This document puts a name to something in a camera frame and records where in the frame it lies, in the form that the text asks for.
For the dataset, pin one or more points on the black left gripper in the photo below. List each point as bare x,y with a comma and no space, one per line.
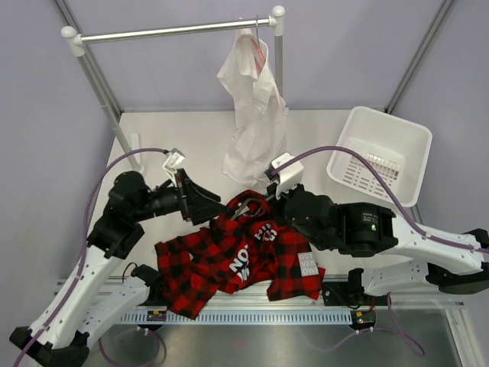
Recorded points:
197,203

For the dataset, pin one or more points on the red black plaid shirt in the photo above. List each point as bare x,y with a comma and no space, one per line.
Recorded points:
230,255

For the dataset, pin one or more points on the perforated cable duct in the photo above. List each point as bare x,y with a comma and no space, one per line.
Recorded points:
239,317

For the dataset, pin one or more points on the white plastic basket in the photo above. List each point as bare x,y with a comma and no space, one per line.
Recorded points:
396,148

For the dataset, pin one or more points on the red clothes hanger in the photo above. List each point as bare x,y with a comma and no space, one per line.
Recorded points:
259,57

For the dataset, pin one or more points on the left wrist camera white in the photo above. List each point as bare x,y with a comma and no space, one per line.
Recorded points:
173,160

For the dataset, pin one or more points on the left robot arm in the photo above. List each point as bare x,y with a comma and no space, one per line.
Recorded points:
66,331

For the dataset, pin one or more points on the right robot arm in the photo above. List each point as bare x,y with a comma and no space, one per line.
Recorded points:
362,230

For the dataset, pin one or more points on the grey clothes hanger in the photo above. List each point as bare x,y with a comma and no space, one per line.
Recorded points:
248,208

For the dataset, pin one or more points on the aluminium rail frame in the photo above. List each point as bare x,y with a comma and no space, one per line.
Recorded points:
254,297

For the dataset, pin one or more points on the white shirt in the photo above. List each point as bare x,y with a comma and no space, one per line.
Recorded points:
260,113

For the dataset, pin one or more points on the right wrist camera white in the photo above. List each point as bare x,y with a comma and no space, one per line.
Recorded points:
286,177

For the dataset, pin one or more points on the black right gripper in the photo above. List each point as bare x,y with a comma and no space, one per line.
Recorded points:
276,203

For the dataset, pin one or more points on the white metal clothes rack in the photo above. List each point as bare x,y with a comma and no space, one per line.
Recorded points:
79,46

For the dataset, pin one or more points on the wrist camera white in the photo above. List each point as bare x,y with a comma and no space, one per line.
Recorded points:
173,160
286,177

